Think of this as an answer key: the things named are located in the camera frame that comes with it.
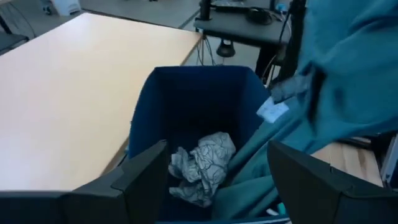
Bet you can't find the white box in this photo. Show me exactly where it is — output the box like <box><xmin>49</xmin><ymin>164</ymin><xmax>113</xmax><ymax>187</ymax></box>
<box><xmin>381</xmin><ymin>133</ymin><xmax>398</xmax><ymax>189</ymax></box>

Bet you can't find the beige wooden desk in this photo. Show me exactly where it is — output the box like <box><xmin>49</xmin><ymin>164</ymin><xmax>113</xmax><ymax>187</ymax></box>
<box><xmin>0</xmin><ymin>12</ymin><xmax>203</xmax><ymax>192</ymax></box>

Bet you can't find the black round base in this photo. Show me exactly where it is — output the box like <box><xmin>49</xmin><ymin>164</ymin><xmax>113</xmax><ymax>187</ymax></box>
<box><xmin>216</xmin><ymin>39</ymin><xmax>236</xmax><ymax>58</ymax></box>

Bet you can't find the navy white striped fabric bin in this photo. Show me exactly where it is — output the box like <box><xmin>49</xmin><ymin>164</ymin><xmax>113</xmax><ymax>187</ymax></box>
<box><xmin>127</xmin><ymin>65</ymin><xmax>292</xmax><ymax>224</ymax></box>

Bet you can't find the black cable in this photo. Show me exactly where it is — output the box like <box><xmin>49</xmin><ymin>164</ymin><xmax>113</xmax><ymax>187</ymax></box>
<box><xmin>195</xmin><ymin>34</ymin><xmax>215</xmax><ymax>67</ymax></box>

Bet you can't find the black flat device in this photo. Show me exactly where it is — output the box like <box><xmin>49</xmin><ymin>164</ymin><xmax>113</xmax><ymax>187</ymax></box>
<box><xmin>211</xmin><ymin>0</ymin><xmax>271</xmax><ymax>13</ymax></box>

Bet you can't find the black support bar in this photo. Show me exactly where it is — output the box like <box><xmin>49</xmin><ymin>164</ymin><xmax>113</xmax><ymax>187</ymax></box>
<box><xmin>278</xmin><ymin>0</ymin><xmax>307</xmax><ymax>82</ymax></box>

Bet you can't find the black aluminium table frame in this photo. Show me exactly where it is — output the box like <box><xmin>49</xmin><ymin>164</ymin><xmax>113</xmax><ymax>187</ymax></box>
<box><xmin>341</xmin><ymin>133</ymin><xmax>386</xmax><ymax>150</ymax></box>

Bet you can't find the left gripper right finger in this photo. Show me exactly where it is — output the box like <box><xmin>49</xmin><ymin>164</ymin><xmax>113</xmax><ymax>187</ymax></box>
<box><xmin>267</xmin><ymin>139</ymin><xmax>398</xmax><ymax>224</ymax></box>

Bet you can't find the grey desk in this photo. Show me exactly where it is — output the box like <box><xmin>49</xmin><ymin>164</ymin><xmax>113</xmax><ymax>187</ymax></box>
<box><xmin>194</xmin><ymin>0</ymin><xmax>299</xmax><ymax>47</ymax></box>

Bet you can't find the black round device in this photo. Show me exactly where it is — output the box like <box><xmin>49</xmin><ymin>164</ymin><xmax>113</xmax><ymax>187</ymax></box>
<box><xmin>247</xmin><ymin>6</ymin><xmax>274</xmax><ymax>26</ymax></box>

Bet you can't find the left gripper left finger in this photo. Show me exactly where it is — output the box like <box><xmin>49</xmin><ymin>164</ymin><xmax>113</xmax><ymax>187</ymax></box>
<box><xmin>63</xmin><ymin>139</ymin><xmax>170</xmax><ymax>224</ymax></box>

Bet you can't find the white container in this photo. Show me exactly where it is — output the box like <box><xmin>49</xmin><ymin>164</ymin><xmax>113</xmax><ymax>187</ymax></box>
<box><xmin>49</xmin><ymin>0</ymin><xmax>82</xmax><ymax>16</ymax></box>

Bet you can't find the teal shirt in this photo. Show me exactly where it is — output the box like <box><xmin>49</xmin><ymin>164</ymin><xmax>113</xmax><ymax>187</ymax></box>
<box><xmin>211</xmin><ymin>0</ymin><xmax>398</xmax><ymax>220</ymax></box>

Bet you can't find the black pole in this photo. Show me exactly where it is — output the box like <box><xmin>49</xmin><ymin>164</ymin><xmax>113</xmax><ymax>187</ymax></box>
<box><xmin>198</xmin><ymin>0</ymin><xmax>213</xmax><ymax>21</ymax></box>

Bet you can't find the white patterned crumpled cloth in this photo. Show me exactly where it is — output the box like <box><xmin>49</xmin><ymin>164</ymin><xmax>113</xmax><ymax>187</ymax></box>
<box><xmin>167</xmin><ymin>131</ymin><xmax>237</xmax><ymax>208</ymax></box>

